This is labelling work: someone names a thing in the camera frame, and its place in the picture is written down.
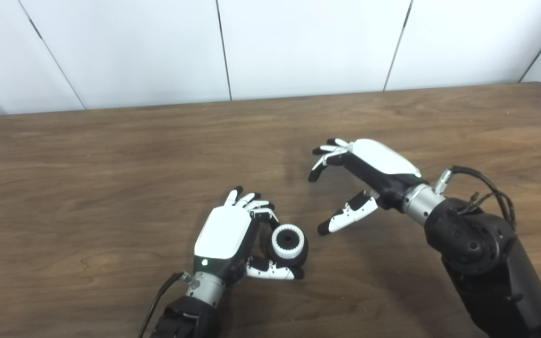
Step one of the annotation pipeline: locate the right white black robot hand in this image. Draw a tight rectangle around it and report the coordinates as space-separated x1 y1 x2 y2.
308 138 424 236

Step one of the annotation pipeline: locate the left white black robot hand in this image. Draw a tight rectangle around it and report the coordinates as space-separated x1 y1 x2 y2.
193 186 305 284

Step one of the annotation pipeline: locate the white plastic ring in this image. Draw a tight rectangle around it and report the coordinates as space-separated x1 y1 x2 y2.
270 224 305 260

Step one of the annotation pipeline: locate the round black plastic part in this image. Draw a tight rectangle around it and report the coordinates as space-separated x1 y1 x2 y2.
265 225 309 269

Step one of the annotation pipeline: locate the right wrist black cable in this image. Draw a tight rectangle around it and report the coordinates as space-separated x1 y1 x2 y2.
434 165 518 230

